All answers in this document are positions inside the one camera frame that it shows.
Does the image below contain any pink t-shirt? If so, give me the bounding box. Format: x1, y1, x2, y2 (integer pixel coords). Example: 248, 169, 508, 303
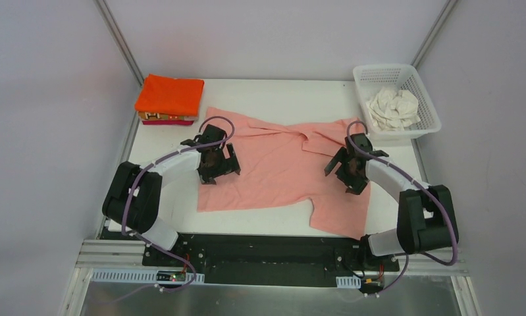
197, 107, 371, 239

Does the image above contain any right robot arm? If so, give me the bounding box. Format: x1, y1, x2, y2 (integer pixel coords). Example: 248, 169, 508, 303
324, 133, 459, 257

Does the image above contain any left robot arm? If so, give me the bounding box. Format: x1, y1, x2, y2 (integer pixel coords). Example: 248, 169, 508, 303
101, 124, 240, 250

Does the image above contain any white crumpled t-shirt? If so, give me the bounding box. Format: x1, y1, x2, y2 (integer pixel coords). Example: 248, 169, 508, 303
366, 87, 421, 131

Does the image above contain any white plastic basket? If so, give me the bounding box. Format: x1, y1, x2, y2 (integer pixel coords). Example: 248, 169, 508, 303
353, 64, 441, 140

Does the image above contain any magenta folded t-shirt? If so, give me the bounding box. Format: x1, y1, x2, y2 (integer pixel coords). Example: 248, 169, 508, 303
142, 120, 194, 126

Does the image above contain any orange folded t-shirt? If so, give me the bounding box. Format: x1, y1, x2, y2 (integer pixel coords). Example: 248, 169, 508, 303
134, 74, 205, 117

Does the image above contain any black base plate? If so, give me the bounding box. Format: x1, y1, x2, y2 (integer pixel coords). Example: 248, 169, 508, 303
140, 232, 401, 289

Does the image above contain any right white cable duct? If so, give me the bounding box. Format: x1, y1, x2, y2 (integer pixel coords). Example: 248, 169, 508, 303
335, 276, 361, 289

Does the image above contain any white cable duct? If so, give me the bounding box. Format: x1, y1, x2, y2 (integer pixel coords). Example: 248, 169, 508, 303
91, 269, 205, 285
335, 276, 361, 289

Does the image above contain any aluminium rail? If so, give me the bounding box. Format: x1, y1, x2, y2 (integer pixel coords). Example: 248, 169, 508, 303
75, 240, 469, 277

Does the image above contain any left white cable duct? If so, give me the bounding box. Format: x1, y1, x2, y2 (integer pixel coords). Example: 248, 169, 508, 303
91, 269, 205, 285

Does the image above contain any left corner frame post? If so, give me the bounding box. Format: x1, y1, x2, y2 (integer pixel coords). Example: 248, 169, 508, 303
93, 0, 144, 86

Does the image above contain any corner frame post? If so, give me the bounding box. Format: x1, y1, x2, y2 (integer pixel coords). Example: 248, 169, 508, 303
411, 0, 460, 69
93, 0, 144, 86

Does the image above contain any right corner frame post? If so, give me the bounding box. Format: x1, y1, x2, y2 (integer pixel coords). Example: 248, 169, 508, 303
411, 0, 460, 69

